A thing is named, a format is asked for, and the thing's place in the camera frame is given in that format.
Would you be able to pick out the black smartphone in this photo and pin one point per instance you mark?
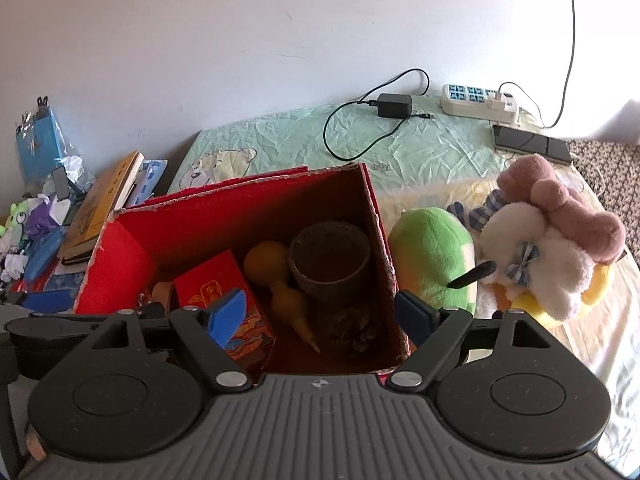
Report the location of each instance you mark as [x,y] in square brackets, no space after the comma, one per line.
[528,143]

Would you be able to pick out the small frog figurine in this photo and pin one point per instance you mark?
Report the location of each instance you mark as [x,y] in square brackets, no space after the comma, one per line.
[14,224]

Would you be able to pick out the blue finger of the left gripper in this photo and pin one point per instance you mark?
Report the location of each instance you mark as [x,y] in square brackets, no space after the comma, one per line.
[52,301]

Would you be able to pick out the blue plastic bag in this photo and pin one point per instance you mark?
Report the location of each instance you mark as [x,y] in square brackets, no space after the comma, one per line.
[41,146]

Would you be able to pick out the white pink plush duck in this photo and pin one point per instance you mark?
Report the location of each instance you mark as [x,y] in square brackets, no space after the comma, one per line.
[552,251]

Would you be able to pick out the white blue power strip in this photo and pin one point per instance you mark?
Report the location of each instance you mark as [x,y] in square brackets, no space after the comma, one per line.
[479,103]

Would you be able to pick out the orange gourd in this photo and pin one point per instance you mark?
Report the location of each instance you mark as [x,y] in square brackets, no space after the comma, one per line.
[266,265]

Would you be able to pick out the yellow hardcover book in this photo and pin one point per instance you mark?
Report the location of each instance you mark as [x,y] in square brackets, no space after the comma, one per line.
[108,193]

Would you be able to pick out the brown woven round basket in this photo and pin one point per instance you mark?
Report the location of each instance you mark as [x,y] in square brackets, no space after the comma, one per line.
[328,260]

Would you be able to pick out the red cardboard storage box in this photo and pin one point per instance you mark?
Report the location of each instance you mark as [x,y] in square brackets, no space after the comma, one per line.
[153,243]

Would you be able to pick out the red gift box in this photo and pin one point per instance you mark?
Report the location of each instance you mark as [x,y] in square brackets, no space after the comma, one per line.
[252,342]

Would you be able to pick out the green plush toy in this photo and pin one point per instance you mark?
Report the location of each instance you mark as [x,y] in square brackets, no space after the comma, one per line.
[430,248]

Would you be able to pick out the pine cone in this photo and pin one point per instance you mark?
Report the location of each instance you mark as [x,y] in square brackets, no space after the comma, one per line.
[355,330]

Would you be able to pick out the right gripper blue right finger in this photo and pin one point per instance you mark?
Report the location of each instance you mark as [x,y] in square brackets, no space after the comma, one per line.
[417,319]

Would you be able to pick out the black power adapter with cable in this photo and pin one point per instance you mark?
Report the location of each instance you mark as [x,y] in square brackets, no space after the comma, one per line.
[388,106]

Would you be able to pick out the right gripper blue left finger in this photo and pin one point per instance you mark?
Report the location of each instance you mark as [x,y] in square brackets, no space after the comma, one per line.
[226,315]

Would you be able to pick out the blue pencil case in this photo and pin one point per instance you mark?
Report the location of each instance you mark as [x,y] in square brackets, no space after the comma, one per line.
[45,250]

